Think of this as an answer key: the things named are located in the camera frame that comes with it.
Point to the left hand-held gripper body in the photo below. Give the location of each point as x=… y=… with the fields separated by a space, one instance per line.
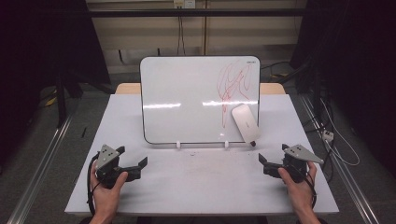
x=107 y=155

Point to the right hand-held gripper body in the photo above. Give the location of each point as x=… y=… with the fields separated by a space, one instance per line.
x=295 y=155

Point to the white whiteboard eraser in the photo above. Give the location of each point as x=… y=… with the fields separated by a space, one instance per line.
x=246 y=123

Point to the white whiteboard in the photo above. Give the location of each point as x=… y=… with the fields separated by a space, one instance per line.
x=186 y=90

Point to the person's right hand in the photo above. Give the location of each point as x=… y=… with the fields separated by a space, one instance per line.
x=299 y=193

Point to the person's left hand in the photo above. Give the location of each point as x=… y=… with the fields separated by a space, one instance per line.
x=106 y=196

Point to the small black object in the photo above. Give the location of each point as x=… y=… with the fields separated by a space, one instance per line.
x=252 y=143

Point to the white power strip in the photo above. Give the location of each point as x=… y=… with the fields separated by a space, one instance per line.
x=328 y=135

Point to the white whiteboard foot clip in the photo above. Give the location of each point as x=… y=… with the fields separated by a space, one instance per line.
x=227 y=144
x=178 y=144

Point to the black metal stand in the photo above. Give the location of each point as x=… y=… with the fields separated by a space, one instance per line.
x=61 y=99

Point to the dark curtain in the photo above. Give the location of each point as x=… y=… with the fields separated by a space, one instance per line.
x=358 y=62
x=37 y=62

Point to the black horizontal bar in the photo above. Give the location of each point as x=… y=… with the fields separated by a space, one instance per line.
x=193 y=12

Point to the aluminium floor rail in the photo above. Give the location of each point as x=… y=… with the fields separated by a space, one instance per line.
x=40 y=168
x=342 y=168

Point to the white wall socket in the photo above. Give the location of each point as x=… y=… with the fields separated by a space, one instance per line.
x=184 y=3

